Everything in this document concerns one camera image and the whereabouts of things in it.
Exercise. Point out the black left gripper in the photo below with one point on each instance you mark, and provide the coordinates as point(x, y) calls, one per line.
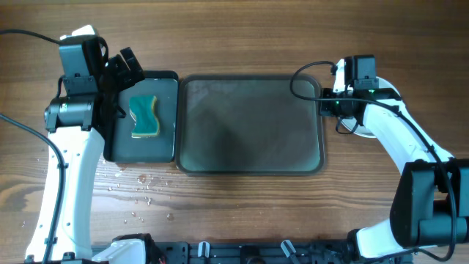
point(111, 78)

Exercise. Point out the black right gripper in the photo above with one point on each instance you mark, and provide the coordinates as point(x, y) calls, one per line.
point(326, 101)

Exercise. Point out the white plate stained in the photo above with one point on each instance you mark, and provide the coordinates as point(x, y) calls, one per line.
point(361, 130)

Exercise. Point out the green yellow sponge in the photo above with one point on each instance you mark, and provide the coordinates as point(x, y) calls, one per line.
point(142, 110)

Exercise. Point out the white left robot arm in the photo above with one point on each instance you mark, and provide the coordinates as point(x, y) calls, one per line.
point(78, 124)

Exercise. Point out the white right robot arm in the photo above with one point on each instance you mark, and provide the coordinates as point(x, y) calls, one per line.
point(429, 212)

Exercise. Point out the small dark sponge tray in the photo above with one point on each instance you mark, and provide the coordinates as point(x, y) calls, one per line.
point(121, 146)

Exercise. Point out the large dark plate tray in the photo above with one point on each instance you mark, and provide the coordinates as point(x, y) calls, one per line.
point(249, 125)

